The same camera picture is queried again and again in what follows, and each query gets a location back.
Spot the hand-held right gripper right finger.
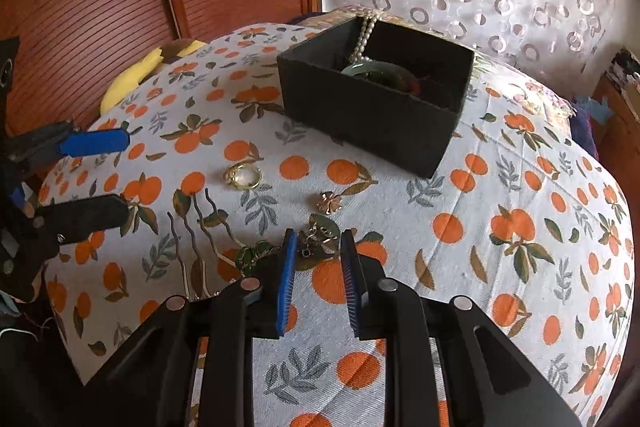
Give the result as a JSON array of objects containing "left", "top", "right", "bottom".
[{"left": 340, "top": 229, "right": 585, "bottom": 427}]

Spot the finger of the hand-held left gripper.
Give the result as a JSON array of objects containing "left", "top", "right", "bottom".
[
  {"left": 27, "top": 194, "right": 129, "bottom": 245},
  {"left": 5, "top": 119, "right": 132, "bottom": 164}
]

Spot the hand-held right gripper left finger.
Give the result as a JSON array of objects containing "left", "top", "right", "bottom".
[{"left": 82, "top": 228, "right": 300, "bottom": 427}]

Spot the silver ornate brooch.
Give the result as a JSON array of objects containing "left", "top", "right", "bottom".
[{"left": 298, "top": 215, "right": 342, "bottom": 259}]

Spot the black box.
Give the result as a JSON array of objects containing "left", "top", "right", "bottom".
[{"left": 276, "top": 16, "right": 476, "bottom": 179}]

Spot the green jade bangle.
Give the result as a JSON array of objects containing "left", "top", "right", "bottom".
[{"left": 341, "top": 62, "right": 426, "bottom": 96}]

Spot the white pearl necklace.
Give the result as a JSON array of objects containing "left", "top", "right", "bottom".
[{"left": 350, "top": 9, "right": 381, "bottom": 65}]

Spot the green leaf hair fork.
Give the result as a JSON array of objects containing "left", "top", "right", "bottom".
[{"left": 192, "top": 189, "right": 279, "bottom": 276}]

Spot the yellow plush toy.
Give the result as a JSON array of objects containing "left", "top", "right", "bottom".
[{"left": 100, "top": 38, "right": 206, "bottom": 116}]

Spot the gold clover brooch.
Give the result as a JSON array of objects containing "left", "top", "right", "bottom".
[{"left": 316, "top": 191, "right": 344, "bottom": 214}]

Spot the silver wavy hair fork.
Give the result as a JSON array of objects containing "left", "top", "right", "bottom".
[{"left": 167, "top": 207, "right": 221, "bottom": 303}]

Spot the orange-print bedsheet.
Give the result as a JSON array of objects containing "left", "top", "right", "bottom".
[{"left": 37, "top": 22, "right": 631, "bottom": 427}]

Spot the dark blue blanket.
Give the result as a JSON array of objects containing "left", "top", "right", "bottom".
[{"left": 570, "top": 107, "right": 602, "bottom": 154}]

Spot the blue plastic bag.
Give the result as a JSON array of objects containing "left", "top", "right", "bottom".
[{"left": 575, "top": 94, "right": 613, "bottom": 124}]

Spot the wooden cabinet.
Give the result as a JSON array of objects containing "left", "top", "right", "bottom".
[{"left": 592, "top": 74, "right": 640, "bottom": 188}]

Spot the stack of dark items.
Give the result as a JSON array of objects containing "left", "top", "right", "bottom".
[{"left": 605, "top": 49, "right": 640, "bottom": 88}]

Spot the gold ring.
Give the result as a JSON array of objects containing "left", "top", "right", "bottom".
[{"left": 223, "top": 163, "right": 264, "bottom": 190}]

